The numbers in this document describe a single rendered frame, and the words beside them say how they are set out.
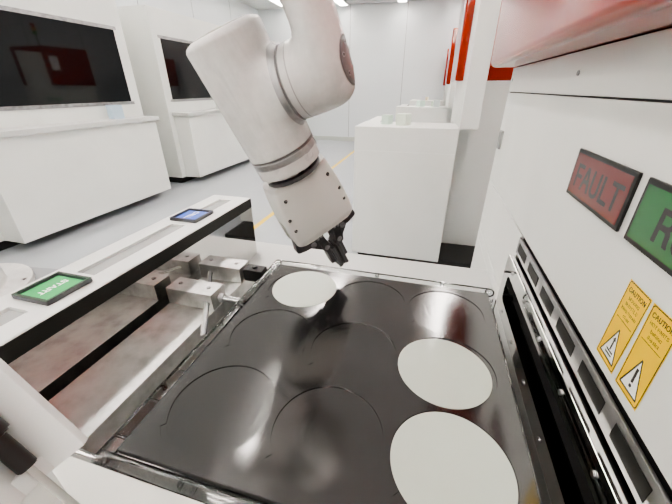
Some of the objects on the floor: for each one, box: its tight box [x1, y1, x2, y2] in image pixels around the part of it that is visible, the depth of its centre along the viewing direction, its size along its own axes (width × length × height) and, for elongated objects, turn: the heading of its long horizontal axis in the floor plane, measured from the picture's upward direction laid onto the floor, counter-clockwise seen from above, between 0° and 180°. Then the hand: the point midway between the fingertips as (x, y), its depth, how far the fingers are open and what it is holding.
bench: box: [0, 0, 171, 251], centre depth 297 cm, size 108×180×200 cm, turn 164°
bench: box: [117, 4, 249, 183], centre depth 486 cm, size 108×180×200 cm, turn 164°
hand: (336, 251), depth 51 cm, fingers closed
